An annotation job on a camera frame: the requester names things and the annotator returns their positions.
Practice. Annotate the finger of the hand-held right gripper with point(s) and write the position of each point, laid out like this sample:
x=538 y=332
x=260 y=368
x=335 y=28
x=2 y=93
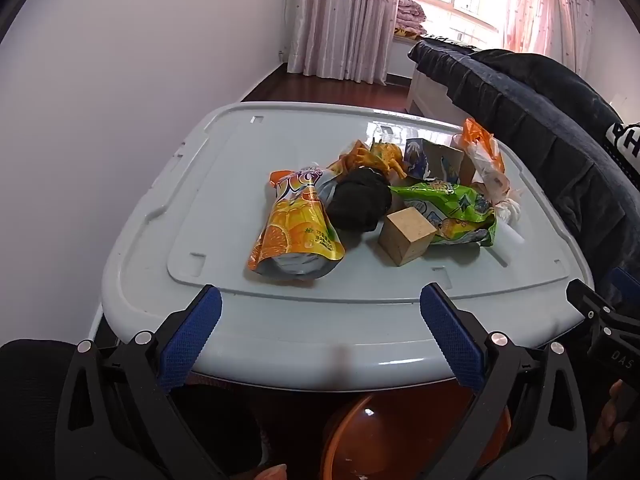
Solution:
x=585 y=302
x=625 y=282

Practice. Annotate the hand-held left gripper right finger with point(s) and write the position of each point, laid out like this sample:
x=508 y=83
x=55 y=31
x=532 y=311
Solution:
x=450 y=340

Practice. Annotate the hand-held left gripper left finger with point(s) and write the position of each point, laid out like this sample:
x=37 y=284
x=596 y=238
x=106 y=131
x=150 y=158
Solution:
x=192 y=340

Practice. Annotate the orange plastic bin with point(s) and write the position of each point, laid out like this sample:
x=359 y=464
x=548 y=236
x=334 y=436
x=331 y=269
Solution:
x=400 y=435

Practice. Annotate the green snack bag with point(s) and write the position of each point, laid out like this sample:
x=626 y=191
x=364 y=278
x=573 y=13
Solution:
x=450 y=210

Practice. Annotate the orange juice pouch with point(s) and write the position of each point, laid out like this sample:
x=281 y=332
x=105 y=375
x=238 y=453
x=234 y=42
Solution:
x=295 y=230

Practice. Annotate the black cloth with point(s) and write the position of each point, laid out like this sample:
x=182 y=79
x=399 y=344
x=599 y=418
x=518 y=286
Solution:
x=360 y=200

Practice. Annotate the orange and white plastic bag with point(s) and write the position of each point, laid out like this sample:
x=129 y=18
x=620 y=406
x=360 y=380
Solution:
x=480 y=142

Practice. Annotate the person's right hand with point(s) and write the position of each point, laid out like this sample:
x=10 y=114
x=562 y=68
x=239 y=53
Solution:
x=607 y=420

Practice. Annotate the wooden cube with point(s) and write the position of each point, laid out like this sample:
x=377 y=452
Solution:
x=405 y=235

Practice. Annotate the white plastic storage box lid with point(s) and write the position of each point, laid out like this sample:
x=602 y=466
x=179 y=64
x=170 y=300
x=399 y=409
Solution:
x=225 y=185

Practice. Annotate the dark blue blanket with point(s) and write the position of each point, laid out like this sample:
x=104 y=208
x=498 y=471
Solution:
x=540 y=135

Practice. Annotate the blue printed carton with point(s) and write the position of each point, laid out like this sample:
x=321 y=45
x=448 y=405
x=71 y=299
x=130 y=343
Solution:
x=425 y=160

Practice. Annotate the orange-brown crumpled wrapper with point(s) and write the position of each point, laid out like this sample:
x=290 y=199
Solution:
x=352 y=157

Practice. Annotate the pink sheer curtain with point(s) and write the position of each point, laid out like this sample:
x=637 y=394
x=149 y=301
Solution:
x=545 y=10

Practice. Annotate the folded pink blankets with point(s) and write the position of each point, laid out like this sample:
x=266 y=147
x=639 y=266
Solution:
x=410 y=17

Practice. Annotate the pink dotted curtain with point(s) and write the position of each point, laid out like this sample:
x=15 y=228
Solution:
x=340 y=15

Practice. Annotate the white bed frame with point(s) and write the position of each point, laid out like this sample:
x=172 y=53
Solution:
x=425 y=92

